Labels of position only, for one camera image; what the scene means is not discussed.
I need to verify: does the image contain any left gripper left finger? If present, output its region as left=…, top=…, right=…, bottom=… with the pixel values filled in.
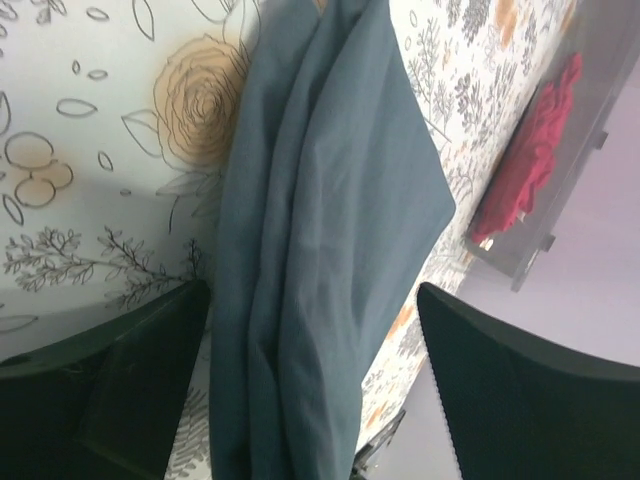
left=1, top=281, right=210, bottom=479

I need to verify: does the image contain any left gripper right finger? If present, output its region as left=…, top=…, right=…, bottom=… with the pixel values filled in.
left=417, top=283, right=639, bottom=479

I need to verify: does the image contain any blue-grey t shirt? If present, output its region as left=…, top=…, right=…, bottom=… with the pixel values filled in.
left=209, top=1, right=455, bottom=479

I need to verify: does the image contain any pink t shirt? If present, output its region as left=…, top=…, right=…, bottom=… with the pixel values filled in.
left=470, top=53, right=583, bottom=244

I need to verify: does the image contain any floral table cloth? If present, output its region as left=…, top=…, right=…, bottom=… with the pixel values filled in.
left=1, top=1, right=574, bottom=479

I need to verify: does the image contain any clear plastic bin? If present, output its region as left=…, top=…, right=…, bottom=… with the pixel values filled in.
left=466, top=1, right=639, bottom=292

